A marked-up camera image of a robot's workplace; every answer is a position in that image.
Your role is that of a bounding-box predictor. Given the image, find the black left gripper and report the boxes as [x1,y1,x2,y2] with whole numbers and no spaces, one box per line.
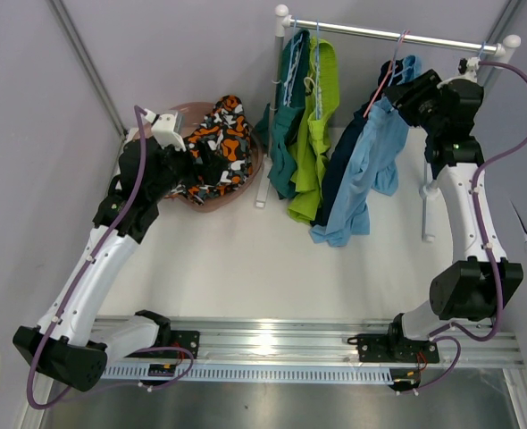
[148,138,227,202]

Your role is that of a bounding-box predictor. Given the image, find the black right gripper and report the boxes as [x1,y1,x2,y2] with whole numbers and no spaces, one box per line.
[383,70,446,136]

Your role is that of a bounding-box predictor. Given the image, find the orange camouflage shorts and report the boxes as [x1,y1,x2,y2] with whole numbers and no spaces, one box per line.
[166,95,261,212]

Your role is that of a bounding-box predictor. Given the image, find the blue wire hanger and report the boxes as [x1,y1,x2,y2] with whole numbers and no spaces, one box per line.
[476,41,488,61]

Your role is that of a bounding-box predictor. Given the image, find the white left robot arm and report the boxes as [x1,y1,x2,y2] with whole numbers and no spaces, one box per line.
[13,138,205,391]

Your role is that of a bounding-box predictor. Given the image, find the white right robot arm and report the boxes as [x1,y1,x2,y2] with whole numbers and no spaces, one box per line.
[385,70,523,361]

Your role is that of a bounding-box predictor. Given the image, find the navy blue shorts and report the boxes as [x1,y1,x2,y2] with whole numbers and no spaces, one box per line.
[310,60,403,227]

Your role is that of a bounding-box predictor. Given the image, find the teal green shorts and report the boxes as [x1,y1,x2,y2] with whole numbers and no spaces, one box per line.
[255,29,310,199]

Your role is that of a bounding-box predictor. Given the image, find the light blue shorts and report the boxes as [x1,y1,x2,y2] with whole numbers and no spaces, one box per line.
[310,54,424,248]

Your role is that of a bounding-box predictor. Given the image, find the lime green shorts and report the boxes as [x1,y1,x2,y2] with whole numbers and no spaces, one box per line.
[288,36,339,224]

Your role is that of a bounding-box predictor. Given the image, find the blue hanger under teal shorts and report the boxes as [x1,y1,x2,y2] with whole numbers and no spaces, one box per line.
[282,27,301,106]

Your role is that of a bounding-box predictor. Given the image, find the pink translucent plastic basin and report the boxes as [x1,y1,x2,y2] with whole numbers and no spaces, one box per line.
[135,95,262,212]

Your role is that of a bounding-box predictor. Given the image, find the silver clothes rack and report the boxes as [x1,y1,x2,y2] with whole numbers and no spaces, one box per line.
[255,1,524,243]

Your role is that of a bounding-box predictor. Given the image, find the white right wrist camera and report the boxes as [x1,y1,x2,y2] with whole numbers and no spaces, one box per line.
[457,56,481,83]

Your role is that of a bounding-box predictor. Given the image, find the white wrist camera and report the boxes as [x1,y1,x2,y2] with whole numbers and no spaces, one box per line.
[457,56,481,83]
[145,109,186,151]

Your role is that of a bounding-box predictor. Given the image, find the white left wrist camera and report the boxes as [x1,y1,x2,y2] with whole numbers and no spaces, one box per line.
[145,109,186,151]

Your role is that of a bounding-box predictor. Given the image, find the pink wire hanger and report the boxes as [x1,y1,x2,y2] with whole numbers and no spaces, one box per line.
[363,29,410,119]

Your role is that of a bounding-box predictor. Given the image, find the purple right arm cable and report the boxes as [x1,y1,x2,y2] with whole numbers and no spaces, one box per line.
[399,61,527,399]

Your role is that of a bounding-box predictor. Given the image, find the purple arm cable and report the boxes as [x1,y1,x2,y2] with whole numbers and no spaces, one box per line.
[399,61,527,399]
[25,103,196,411]

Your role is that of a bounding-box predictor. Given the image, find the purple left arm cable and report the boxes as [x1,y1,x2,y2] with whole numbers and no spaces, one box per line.
[25,103,196,411]

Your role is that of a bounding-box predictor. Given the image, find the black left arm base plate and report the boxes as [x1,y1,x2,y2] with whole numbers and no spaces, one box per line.
[157,330,200,359]

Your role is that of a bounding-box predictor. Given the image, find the aluminium mounting rail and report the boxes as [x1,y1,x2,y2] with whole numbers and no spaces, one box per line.
[103,317,524,384]

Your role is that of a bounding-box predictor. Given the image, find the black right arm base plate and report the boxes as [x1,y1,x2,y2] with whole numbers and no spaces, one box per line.
[347,333,439,364]

